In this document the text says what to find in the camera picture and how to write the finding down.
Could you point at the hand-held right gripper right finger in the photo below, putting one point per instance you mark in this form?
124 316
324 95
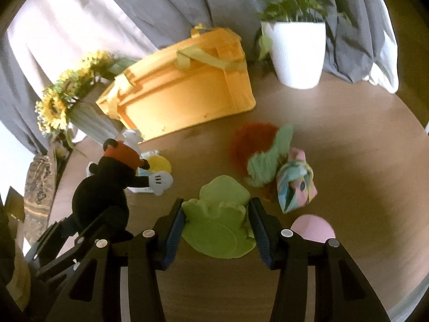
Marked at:
263 233

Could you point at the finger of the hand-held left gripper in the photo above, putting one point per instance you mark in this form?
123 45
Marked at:
50 238
83 238

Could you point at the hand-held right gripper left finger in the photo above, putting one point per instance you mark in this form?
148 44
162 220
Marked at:
172 233

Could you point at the lime green plush toy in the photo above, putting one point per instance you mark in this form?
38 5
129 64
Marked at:
214 234

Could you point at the black mouse plush toy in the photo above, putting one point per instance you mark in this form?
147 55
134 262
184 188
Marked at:
100 191

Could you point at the pink plush toy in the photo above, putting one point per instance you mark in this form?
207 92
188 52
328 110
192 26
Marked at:
313 228

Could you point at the pastel multicolour plush toy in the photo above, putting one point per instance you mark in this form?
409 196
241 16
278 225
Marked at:
295 187

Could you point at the yellow and white plush toy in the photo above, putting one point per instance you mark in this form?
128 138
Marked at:
157 162

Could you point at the red furry plush green leaves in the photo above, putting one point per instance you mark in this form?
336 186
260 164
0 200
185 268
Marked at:
244 141

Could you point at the orange plastic crate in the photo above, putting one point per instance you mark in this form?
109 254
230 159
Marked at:
187 100

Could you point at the brown cardboard box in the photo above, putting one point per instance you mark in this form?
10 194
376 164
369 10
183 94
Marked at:
13 204

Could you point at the brown patterned cloth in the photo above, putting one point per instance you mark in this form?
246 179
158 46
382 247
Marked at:
40 187

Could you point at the grey ribbed vase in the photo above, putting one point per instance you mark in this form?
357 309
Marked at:
90 120

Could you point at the sunflower bouquet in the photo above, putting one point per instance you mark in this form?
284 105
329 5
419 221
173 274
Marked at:
53 107

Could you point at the grey curtain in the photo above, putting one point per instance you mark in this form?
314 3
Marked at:
16 100
201 3

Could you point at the white ribbed plant pot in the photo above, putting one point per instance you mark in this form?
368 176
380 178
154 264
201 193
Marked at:
295 57

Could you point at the beige curtain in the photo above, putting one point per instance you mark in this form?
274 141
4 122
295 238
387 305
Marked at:
67 23

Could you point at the white curtain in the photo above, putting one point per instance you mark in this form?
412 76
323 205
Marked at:
385 50

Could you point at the green leafy plant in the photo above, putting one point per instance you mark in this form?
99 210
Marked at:
295 0

